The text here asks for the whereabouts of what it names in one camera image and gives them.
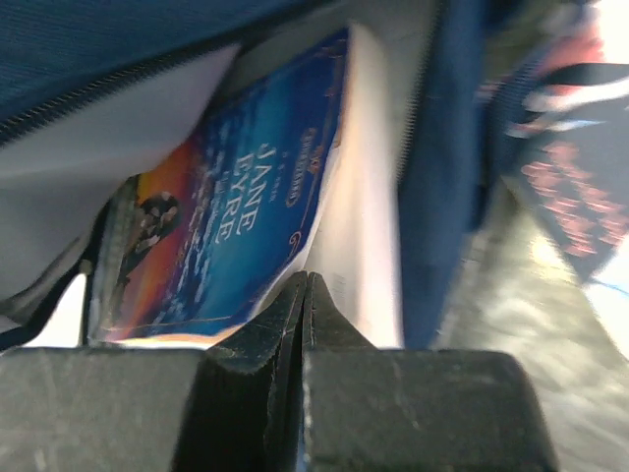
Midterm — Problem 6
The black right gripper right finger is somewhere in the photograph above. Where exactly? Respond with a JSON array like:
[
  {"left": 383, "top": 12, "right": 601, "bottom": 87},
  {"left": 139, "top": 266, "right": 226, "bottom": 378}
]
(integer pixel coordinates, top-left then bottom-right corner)
[{"left": 302, "top": 273, "right": 559, "bottom": 471}]

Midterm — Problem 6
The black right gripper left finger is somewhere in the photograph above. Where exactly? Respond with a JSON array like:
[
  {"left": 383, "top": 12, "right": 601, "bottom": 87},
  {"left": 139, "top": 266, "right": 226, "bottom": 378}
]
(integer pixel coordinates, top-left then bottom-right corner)
[{"left": 1, "top": 273, "right": 307, "bottom": 471}]

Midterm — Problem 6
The Jane Eyre blue book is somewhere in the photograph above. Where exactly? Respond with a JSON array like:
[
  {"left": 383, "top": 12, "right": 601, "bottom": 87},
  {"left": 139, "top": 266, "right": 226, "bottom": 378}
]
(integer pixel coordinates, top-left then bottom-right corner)
[{"left": 87, "top": 23, "right": 402, "bottom": 348}]

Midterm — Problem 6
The navy blue student backpack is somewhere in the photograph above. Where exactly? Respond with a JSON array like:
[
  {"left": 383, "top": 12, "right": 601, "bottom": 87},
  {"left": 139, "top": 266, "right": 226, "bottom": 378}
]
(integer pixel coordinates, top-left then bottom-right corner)
[{"left": 0, "top": 0, "right": 537, "bottom": 353}]

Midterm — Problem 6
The Little Women floral book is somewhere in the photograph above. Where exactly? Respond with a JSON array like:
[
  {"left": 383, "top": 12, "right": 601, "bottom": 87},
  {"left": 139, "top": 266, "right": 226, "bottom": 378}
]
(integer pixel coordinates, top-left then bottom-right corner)
[{"left": 487, "top": 1, "right": 628, "bottom": 291}]

